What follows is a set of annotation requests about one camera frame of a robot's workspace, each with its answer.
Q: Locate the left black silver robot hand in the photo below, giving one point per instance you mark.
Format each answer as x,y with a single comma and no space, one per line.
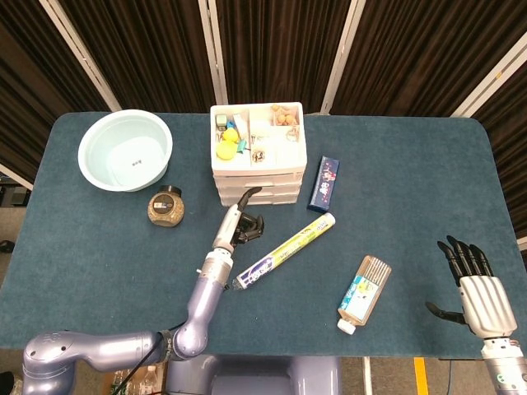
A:
228,226

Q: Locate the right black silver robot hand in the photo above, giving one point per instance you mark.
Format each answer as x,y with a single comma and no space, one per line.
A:
488,304

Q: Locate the clear plastic drawer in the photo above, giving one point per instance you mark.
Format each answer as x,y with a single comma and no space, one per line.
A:
280,188
276,200
271,177

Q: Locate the white plastic drawer organizer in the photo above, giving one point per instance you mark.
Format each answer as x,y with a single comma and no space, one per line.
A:
288,154

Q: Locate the green blue cling film roll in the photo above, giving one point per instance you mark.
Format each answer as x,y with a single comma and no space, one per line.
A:
284,251

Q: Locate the round glass jar black lid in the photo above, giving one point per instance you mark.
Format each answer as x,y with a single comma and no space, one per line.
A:
166,210

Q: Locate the yellow round disc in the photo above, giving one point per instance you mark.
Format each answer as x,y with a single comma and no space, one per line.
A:
225,151

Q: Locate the small dark trinket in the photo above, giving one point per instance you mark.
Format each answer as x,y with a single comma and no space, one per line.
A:
258,156

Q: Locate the teal binder clip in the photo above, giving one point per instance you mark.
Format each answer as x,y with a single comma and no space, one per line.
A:
243,146

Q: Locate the dark blue toothpaste box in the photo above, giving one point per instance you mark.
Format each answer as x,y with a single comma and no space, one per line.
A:
324,185

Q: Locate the white blue small tube box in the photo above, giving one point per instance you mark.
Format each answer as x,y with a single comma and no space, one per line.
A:
239,122

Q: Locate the small green box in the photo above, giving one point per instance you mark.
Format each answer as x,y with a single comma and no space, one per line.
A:
221,122

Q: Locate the pile of brown walnuts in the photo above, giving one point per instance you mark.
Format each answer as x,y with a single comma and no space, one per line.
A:
285,117

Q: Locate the flat bottle white cap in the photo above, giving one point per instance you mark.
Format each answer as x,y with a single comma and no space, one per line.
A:
362,294

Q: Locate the light blue plastic basin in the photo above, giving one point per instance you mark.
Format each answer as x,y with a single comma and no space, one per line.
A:
123,152

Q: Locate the teal felt table mat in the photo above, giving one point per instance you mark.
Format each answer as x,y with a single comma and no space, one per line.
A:
103,267

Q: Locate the white table leg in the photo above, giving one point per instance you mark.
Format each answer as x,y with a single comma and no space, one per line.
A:
367,376

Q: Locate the purple robot torso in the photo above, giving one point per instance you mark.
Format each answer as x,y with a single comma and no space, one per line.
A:
255,376

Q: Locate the clear plastic water bottle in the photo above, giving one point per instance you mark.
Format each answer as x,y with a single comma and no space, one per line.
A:
121,382
150,380

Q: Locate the dark brown pleated curtain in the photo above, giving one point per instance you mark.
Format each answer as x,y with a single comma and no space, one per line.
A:
280,49

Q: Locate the brown cardboard box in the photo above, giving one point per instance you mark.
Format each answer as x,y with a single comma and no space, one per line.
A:
106,380

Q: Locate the grey sneaker shoe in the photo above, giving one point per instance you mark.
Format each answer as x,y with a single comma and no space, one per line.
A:
17,384

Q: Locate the white metal frame post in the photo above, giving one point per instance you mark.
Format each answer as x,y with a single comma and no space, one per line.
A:
214,51
14,176
83,57
342,57
490,88

